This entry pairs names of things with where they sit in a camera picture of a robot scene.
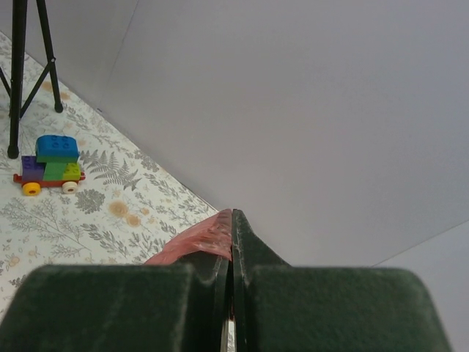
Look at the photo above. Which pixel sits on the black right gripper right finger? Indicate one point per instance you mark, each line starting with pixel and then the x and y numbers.
pixel 279 307

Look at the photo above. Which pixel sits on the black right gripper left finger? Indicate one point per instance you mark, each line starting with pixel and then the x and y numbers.
pixel 178 307

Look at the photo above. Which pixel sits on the red plastic trash bag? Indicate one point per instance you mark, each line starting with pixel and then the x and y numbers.
pixel 212 235

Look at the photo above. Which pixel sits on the colourful toy brick car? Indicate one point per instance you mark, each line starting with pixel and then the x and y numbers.
pixel 54 165

